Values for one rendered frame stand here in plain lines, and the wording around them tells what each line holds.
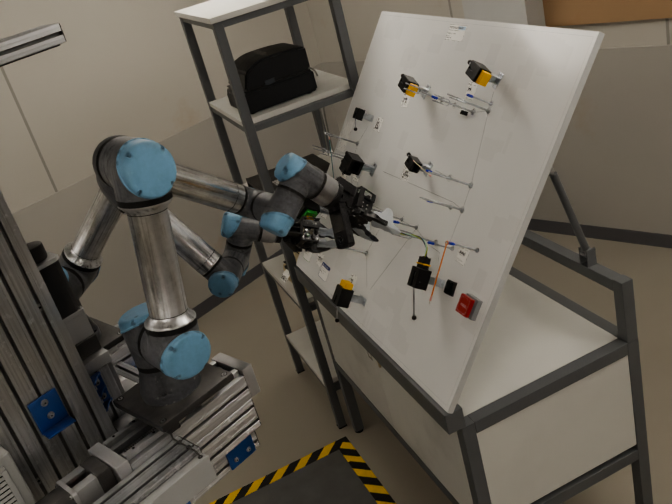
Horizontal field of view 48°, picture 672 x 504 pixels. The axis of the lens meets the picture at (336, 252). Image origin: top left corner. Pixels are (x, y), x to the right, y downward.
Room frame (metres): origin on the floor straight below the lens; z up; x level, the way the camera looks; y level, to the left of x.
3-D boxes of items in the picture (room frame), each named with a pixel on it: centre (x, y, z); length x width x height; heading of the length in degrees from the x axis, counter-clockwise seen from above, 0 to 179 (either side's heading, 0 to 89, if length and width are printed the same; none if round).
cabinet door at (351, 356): (2.43, 0.04, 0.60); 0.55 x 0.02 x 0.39; 17
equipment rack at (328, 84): (3.11, 0.05, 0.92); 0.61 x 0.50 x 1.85; 17
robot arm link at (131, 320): (1.61, 0.48, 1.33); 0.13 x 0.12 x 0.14; 34
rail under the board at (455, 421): (2.16, -0.02, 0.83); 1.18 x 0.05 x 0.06; 17
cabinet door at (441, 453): (1.90, -0.11, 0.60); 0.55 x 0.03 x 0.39; 17
